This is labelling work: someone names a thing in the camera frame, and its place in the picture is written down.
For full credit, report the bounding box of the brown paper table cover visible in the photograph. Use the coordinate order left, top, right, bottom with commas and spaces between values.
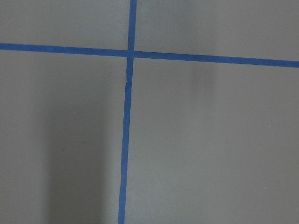
0, 0, 299, 224

